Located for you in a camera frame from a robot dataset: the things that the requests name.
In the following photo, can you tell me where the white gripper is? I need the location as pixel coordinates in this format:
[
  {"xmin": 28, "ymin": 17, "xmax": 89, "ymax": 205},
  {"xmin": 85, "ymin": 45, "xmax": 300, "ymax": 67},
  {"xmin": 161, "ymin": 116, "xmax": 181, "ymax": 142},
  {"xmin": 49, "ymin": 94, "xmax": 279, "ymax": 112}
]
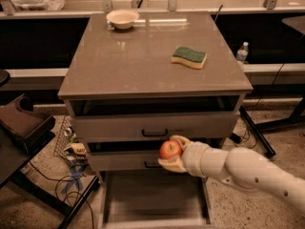
[{"xmin": 158, "ymin": 135, "xmax": 210, "ymax": 177}]

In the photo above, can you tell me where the red apple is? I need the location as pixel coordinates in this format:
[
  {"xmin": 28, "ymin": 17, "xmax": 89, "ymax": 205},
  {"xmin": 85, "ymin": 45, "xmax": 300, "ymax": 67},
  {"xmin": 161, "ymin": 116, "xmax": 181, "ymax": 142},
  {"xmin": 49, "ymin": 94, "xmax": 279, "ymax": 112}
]
[{"xmin": 159, "ymin": 140, "xmax": 183, "ymax": 159}]

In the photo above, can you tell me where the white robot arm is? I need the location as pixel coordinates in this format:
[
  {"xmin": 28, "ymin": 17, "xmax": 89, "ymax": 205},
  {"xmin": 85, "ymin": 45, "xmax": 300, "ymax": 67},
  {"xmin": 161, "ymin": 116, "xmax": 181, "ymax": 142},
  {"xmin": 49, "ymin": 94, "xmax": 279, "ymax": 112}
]
[{"xmin": 158, "ymin": 135, "xmax": 305, "ymax": 216}]

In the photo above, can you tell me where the open bottom drawer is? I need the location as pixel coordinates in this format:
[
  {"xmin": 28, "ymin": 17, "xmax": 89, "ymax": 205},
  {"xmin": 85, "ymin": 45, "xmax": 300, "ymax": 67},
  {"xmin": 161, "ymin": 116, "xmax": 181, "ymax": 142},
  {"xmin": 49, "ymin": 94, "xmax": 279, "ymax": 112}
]
[{"xmin": 98, "ymin": 169, "xmax": 214, "ymax": 229}]

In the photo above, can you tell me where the grey drawer cabinet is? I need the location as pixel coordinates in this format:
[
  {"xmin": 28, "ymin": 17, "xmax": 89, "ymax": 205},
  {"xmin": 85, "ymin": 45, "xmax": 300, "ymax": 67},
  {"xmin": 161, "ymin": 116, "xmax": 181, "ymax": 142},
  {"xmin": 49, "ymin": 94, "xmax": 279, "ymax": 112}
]
[{"xmin": 57, "ymin": 10, "xmax": 254, "ymax": 183}]

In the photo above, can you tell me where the black metal stand leg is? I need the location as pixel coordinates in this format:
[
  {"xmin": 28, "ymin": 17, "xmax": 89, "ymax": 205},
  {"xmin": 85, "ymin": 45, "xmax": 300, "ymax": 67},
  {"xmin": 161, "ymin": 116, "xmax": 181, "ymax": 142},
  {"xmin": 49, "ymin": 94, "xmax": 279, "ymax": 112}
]
[{"xmin": 239, "ymin": 107, "xmax": 276, "ymax": 159}]

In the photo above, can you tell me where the green and yellow sponge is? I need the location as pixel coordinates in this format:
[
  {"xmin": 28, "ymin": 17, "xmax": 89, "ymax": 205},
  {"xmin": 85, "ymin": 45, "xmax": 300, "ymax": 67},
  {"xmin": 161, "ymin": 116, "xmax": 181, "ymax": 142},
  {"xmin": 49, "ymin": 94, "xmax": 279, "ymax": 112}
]
[{"xmin": 171, "ymin": 46, "xmax": 207, "ymax": 70}]

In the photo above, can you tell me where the blue tape cross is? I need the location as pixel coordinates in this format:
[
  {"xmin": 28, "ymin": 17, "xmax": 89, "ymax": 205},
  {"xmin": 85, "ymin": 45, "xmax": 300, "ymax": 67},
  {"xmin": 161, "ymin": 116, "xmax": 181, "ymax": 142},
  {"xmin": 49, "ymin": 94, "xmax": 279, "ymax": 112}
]
[{"xmin": 61, "ymin": 166, "xmax": 86, "ymax": 194}]

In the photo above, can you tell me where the clear plastic water bottle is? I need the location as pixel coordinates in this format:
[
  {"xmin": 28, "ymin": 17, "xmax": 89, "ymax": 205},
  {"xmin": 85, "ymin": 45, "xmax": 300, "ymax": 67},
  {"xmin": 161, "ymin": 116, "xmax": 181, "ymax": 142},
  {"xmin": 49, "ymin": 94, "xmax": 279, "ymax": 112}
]
[{"xmin": 236, "ymin": 42, "xmax": 249, "ymax": 64}]

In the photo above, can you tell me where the white ceramic bowl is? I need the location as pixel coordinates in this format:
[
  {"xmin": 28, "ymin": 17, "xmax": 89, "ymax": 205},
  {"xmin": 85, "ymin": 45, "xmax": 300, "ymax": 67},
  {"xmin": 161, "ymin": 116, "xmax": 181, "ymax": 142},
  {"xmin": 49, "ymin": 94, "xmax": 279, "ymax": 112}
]
[{"xmin": 106, "ymin": 10, "xmax": 139, "ymax": 30}]

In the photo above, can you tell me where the dark side table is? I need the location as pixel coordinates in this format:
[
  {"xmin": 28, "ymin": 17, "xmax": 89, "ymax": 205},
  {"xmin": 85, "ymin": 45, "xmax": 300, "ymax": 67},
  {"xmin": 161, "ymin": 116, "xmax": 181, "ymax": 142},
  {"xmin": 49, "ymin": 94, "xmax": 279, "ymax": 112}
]
[{"xmin": 0, "ymin": 94, "xmax": 98, "ymax": 229}]

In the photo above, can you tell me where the top drawer with handle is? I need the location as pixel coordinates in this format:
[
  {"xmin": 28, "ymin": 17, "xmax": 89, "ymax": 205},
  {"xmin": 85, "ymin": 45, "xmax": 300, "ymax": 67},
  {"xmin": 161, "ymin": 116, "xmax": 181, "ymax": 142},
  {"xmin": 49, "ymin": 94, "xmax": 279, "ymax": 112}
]
[{"xmin": 71, "ymin": 112, "xmax": 239, "ymax": 142}]

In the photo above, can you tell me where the drawer with handle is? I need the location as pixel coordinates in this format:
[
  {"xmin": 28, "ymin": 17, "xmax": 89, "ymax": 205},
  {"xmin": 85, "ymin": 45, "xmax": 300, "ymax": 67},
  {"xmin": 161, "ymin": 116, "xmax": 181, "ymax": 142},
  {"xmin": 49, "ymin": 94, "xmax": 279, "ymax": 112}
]
[
  {"xmin": 71, "ymin": 112, "xmax": 239, "ymax": 142},
  {"xmin": 87, "ymin": 151, "xmax": 160, "ymax": 171}
]

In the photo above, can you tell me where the middle drawer with handle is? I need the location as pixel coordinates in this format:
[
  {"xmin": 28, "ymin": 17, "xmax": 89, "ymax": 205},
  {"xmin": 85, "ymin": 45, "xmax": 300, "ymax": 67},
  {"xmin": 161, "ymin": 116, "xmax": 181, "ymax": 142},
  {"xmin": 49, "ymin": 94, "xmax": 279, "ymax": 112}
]
[{"xmin": 87, "ymin": 151, "xmax": 160, "ymax": 171}]

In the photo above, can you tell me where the wire mesh basket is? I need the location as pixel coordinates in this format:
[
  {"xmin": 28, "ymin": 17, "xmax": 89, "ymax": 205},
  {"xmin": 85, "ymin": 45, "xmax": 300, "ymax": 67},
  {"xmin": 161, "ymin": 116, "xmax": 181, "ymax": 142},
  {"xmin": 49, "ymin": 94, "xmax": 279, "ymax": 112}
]
[{"xmin": 53, "ymin": 116, "xmax": 74, "ymax": 158}]

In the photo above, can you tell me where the black floor cable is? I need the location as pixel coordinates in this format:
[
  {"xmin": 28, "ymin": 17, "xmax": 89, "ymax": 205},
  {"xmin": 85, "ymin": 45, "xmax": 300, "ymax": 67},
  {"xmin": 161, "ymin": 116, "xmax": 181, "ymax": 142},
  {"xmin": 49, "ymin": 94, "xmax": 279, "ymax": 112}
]
[{"xmin": 28, "ymin": 160, "xmax": 96, "ymax": 229}]

